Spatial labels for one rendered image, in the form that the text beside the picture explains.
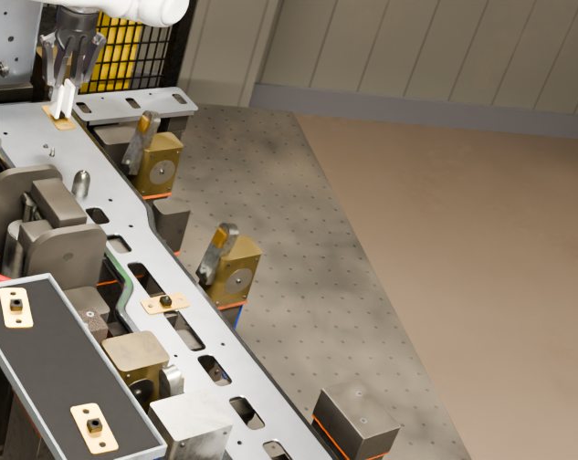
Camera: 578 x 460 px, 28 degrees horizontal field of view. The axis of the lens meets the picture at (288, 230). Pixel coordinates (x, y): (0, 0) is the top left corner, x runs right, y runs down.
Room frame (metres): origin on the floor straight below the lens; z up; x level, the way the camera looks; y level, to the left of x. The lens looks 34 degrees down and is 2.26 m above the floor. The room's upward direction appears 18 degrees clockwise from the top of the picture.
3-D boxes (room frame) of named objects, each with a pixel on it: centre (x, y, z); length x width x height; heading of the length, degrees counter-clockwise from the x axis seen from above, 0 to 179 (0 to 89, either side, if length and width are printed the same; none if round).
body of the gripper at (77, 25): (1.88, 0.49, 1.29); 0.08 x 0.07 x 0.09; 135
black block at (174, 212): (1.87, 0.22, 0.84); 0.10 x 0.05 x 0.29; 135
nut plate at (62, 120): (1.88, 0.49, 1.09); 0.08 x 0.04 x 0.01; 45
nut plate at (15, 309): (1.24, 0.34, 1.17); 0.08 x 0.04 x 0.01; 29
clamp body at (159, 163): (2.00, 0.30, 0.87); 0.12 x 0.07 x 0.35; 135
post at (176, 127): (2.26, 0.33, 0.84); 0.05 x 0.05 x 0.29; 45
